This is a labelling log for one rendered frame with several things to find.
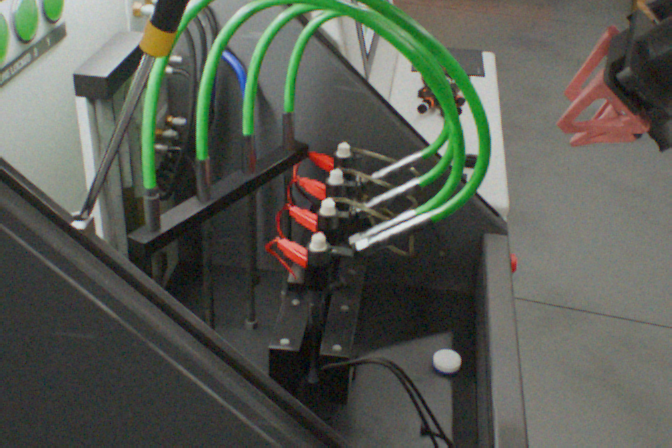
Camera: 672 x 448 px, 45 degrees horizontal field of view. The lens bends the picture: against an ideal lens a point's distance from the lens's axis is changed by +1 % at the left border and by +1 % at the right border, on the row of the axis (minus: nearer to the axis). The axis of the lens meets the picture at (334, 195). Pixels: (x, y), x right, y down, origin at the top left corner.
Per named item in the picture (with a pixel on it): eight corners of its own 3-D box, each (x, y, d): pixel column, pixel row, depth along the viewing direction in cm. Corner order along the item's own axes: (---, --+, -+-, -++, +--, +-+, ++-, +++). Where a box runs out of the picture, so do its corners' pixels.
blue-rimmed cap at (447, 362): (460, 376, 117) (461, 368, 116) (432, 373, 117) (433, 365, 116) (460, 358, 120) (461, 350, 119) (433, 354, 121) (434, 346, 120)
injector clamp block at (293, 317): (344, 446, 105) (350, 355, 97) (268, 436, 106) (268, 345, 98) (370, 288, 134) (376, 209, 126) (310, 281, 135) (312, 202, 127)
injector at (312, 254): (339, 389, 105) (346, 255, 94) (301, 385, 105) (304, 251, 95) (342, 374, 107) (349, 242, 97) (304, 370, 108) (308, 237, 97)
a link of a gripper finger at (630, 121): (533, 119, 75) (622, 69, 69) (545, 74, 80) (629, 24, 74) (580, 166, 77) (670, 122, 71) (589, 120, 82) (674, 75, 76)
